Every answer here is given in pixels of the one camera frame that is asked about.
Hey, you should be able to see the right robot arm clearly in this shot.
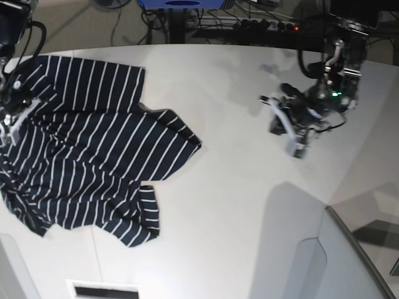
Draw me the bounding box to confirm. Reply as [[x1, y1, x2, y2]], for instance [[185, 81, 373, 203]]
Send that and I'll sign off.
[[1, 1, 47, 115]]

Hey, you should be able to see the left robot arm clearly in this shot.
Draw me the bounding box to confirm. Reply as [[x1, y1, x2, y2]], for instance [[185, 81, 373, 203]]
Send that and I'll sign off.
[[264, 1, 379, 137]]

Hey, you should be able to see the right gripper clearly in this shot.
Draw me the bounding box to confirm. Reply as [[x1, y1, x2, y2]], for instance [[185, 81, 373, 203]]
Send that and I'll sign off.
[[1, 87, 34, 114]]

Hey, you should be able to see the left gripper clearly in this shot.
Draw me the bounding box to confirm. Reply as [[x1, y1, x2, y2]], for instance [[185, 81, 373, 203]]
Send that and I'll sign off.
[[269, 83, 327, 136]]

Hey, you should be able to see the grey metal edge rail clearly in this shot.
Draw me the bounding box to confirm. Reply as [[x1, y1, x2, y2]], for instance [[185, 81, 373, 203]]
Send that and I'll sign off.
[[325, 206, 395, 298]]

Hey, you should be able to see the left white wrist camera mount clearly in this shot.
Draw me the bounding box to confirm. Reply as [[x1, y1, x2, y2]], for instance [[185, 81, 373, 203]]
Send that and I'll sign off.
[[259, 95, 347, 159]]

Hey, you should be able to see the white power strip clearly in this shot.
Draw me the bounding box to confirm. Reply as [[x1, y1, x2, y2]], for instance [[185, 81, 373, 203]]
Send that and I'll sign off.
[[199, 17, 300, 32]]

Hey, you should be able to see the blue plastic bin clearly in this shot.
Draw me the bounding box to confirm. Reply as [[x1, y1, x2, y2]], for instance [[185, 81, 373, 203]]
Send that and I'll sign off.
[[138, 0, 224, 9]]

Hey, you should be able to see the navy white striped t-shirt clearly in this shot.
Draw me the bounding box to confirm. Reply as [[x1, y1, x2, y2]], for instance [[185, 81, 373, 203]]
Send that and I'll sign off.
[[1, 55, 201, 247]]

